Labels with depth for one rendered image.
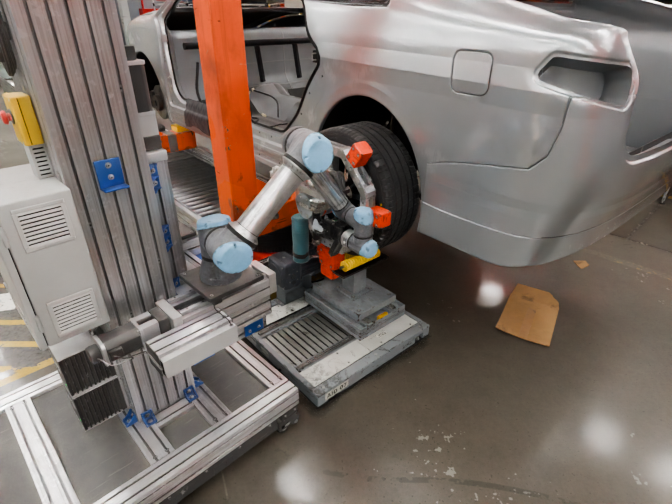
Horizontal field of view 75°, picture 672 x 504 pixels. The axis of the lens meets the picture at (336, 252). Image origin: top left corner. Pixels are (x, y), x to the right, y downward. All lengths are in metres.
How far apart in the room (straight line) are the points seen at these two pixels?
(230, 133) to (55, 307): 1.18
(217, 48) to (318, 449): 1.83
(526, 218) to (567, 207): 0.14
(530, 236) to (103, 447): 1.82
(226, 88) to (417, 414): 1.78
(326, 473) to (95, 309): 1.11
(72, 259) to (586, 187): 1.71
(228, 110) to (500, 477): 2.02
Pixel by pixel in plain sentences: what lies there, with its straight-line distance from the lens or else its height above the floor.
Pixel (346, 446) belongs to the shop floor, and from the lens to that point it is 2.10.
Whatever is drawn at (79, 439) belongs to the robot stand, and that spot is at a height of 0.21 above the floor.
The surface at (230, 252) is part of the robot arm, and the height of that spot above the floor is 1.01.
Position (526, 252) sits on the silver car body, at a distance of 1.89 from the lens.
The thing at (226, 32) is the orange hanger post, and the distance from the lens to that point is 2.26.
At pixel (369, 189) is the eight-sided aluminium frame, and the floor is 0.97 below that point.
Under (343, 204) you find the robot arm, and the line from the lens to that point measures 1.73.
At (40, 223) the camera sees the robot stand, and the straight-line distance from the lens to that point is 1.45.
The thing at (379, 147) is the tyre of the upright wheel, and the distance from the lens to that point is 2.07.
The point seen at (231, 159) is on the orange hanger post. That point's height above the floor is 1.00.
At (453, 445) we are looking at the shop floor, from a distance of 2.17.
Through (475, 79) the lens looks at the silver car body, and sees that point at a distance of 1.82.
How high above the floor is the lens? 1.68
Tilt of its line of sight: 29 degrees down
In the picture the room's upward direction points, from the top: straight up
